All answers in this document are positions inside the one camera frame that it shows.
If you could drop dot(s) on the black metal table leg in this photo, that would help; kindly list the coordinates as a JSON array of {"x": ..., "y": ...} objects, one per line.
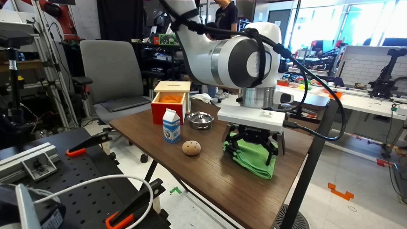
[{"x": 310, "y": 169}]

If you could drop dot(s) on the orange wooden box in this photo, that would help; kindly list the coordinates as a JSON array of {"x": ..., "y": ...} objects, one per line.
[{"x": 169, "y": 105}]

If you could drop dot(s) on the black orange clamp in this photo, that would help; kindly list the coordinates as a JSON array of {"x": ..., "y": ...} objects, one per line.
[
  {"x": 132, "y": 210},
  {"x": 91, "y": 141}
]

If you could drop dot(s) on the small metal bowl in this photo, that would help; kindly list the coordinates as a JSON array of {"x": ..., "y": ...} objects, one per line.
[{"x": 200, "y": 119}]

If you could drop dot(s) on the blue white milk carton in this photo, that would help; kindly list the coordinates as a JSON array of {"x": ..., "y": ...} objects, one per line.
[{"x": 172, "y": 127}]

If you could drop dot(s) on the grey metal rack frame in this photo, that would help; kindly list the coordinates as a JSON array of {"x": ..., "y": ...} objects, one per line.
[{"x": 53, "y": 71}]

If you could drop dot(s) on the brown round potato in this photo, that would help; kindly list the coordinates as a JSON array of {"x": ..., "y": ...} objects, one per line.
[{"x": 192, "y": 147}]

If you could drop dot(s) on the white lab table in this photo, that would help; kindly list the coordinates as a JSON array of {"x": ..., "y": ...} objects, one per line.
[{"x": 370, "y": 103}]

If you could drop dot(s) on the black perforated breadboard table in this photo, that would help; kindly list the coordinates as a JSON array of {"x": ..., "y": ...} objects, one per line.
[{"x": 85, "y": 201}]

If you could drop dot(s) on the aluminium extrusion rail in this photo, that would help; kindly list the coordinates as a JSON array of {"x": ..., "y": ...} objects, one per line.
[{"x": 26, "y": 155}]

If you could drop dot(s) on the grey door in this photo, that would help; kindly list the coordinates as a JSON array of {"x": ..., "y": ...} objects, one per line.
[{"x": 286, "y": 20}]

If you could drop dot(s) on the white board panel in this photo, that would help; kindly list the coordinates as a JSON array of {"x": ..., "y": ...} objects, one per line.
[{"x": 361, "y": 63}]

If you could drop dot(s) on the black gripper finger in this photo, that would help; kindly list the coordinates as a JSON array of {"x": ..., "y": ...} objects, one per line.
[
  {"x": 274, "y": 146},
  {"x": 233, "y": 142}
]

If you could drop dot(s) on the grey camera device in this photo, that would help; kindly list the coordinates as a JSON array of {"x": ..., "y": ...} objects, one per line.
[{"x": 26, "y": 207}]

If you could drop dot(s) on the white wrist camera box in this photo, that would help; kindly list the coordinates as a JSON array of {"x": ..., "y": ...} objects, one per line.
[{"x": 250, "y": 115}]

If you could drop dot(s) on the grey round floor base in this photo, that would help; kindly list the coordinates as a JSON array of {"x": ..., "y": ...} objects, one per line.
[{"x": 300, "y": 221}]

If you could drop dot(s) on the person in black shirt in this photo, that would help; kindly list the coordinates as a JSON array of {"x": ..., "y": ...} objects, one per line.
[{"x": 227, "y": 16}]

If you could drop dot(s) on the grey office chair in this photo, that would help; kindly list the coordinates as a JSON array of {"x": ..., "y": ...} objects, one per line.
[{"x": 113, "y": 70}]

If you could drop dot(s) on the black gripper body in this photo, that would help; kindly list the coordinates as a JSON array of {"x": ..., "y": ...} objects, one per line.
[{"x": 255, "y": 134}]

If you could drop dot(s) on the cluttered black shelf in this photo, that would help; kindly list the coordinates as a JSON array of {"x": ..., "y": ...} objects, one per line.
[{"x": 160, "y": 58}]

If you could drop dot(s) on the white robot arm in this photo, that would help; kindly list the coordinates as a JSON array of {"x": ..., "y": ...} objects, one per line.
[{"x": 204, "y": 58}]

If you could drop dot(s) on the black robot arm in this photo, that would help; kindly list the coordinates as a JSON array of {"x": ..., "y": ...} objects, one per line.
[{"x": 384, "y": 76}]

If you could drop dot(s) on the green microfibre towel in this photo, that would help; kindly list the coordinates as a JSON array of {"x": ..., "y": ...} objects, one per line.
[{"x": 250, "y": 160}]

